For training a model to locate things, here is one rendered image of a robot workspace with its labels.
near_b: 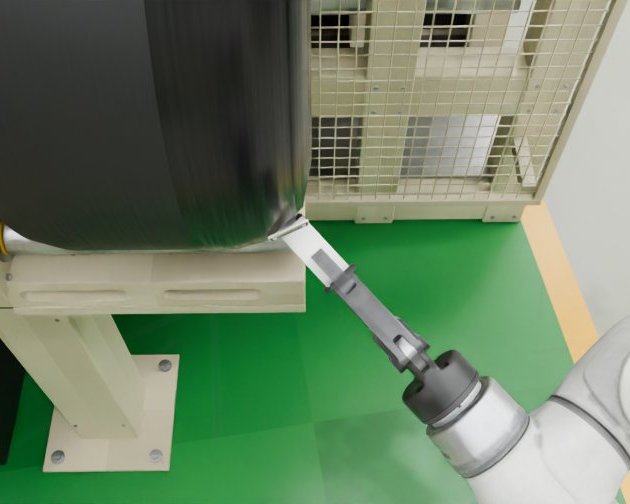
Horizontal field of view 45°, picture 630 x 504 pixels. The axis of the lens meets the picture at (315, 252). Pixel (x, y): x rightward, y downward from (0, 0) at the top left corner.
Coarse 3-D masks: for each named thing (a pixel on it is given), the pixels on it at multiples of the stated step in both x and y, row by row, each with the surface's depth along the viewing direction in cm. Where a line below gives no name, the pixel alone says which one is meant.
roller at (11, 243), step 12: (300, 216) 86; (0, 228) 85; (0, 240) 85; (12, 240) 85; (24, 240) 85; (276, 240) 85; (12, 252) 86; (24, 252) 86; (36, 252) 86; (48, 252) 86; (60, 252) 86; (72, 252) 86; (84, 252) 86; (96, 252) 86; (108, 252) 86; (120, 252) 87; (132, 252) 87; (144, 252) 87; (156, 252) 87; (168, 252) 87; (180, 252) 87; (192, 252) 87; (204, 252) 87; (216, 252) 87; (228, 252) 87; (240, 252) 87; (252, 252) 87; (264, 252) 87
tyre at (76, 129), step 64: (0, 0) 47; (64, 0) 47; (128, 0) 47; (192, 0) 47; (256, 0) 49; (0, 64) 49; (64, 64) 49; (128, 64) 49; (192, 64) 49; (256, 64) 51; (0, 128) 52; (64, 128) 52; (128, 128) 52; (192, 128) 52; (256, 128) 54; (0, 192) 57; (64, 192) 57; (128, 192) 57; (192, 192) 57; (256, 192) 59
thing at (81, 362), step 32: (0, 320) 117; (32, 320) 117; (64, 320) 118; (96, 320) 133; (32, 352) 127; (64, 352) 127; (96, 352) 133; (128, 352) 156; (64, 384) 139; (96, 384) 139; (128, 384) 156; (64, 416) 154; (96, 416) 154; (128, 416) 156
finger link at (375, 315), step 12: (336, 288) 73; (360, 288) 72; (348, 300) 72; (360, 300) 72; (372, 300) 72; (360, 312) 71; (372, 312) 71; (384, 312) 71; (372, 324) 71; (384, 324) 71; (396, 324) 71; (384, 336) 71; (396, 336) 71; (408, 336) 70; (396, 348) 70; (420, 348) 70; (408, 360) 70
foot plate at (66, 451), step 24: (144, 360) 175; (168, 360) 175; (168, 384) 172; (144, 408) 169; (168, 408) 169; (72, 432) 166; (144, 432) 166; (168, 432) 166; (48, 456) 163; (72, 456) 163; (96, 456) 163; (120, 456) 163; (144, 456) 163; (168, 456) 163
